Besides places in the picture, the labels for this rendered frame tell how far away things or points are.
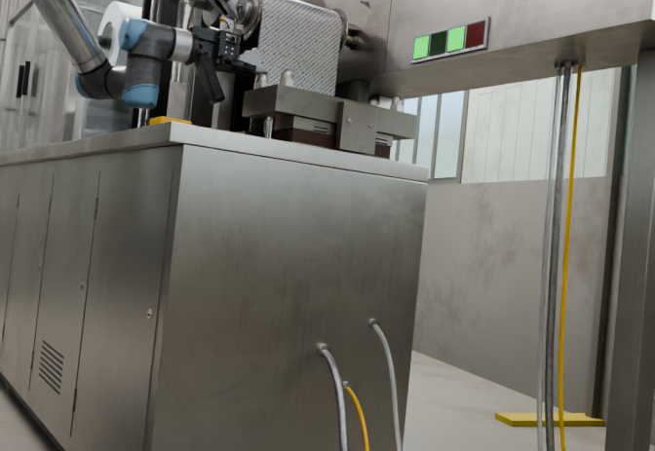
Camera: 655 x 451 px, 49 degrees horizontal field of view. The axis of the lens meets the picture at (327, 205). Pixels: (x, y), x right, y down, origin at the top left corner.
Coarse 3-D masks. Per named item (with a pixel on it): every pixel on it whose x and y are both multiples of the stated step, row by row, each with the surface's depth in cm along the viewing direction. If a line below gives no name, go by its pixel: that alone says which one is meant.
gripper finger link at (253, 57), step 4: (252, 52) 174; (256, 52) 174; (240, 56) 172; (244, 56) 172; (248, 56) 173; (252, 56) 174; (256, 56) 174; (244, 60) 172; (248, 60) 173; (252, 60) 174; (256, 60) 174; (260, 60) 175; (256, 64) 174; (260, 64) 175; (240, 68) 172; (256, 68) 173; (260, 68) 175; (264, 68) 176; (252, 72) 175; (256, 72) 174; (260, 72) 175; (264, 72) 176; (268, 72) 178
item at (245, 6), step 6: (240, 0) 181; (246, 0) 178; (240, 6) 181; (246, 6) 178; (252, 6) 179; (240, 12) 180; (246, 12) 178; (240, 18) 180; (246, 18) 179; (240, 24) 181; (246, 24) 181
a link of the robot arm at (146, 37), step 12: (132, 24) 156; (144, 24) 158; (156, 24) 160; (120, 36) 159; (132, 36) 156; (144, 36) 158; (156, 36) 159; (168, 36) 160; (120, 48) 160; (132, 48) 158; (144, 48) 158; (156, 48) 159; (168, 48) 161
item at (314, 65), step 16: (272, 32) 179; (272, 48) 179; (288, 48) 181; (304, 48) 184; (320, 48) 187; (336, 48) 190; (272, 64) 179; (288, 64) 182; (304, 64) 184; (320, 64) 187; (336, 64) 190; (256, 80) 177; (272, 80) 179; (304, 80) 184; (320, 80) 187
